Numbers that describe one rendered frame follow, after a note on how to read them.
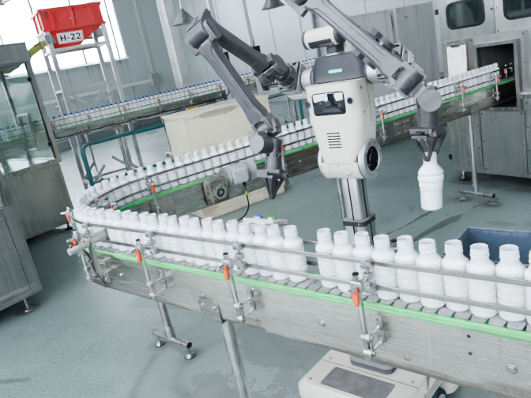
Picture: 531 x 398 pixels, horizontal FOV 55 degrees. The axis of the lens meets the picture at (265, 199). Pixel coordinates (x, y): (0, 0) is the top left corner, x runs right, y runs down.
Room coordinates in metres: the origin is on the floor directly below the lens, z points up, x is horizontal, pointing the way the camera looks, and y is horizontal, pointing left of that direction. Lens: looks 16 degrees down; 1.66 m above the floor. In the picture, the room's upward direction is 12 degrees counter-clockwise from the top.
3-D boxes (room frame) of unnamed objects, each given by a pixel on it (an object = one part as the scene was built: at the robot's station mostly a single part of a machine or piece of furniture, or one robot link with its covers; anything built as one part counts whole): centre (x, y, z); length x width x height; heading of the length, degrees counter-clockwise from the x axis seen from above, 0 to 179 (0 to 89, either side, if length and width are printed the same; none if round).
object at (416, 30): (8.02, -2.60, 0.96); 0.82 x 0.50 x 1.91; 119
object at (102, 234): (2.01, 0.74, 0.96); 0.23 x 0.10 x 0.27; 137
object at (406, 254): (1.14, -0.31, 1.08); 0.06 x 0.06 x 0.17
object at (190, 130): (5.94, 0.36, 0.59); 1.10 x 0.62 x 1.18; 119
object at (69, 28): (8.05, 2.32, 1.40); 0.92 x 0.72 x 2.80; 119
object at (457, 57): (4.87, -2.03, 1.22); 0.23 x 0.04 x 0.32; 29
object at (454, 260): (1.06, -0.40, 1.08); 0.06 x 0.06 x 0.17
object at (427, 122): (1.39, -0.49, 1.39); 0.10 x 0.07 x 0.07; 134
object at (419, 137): (1.39, -0.48, 1.32); 0.07 x 0.07 x 0.09; 44
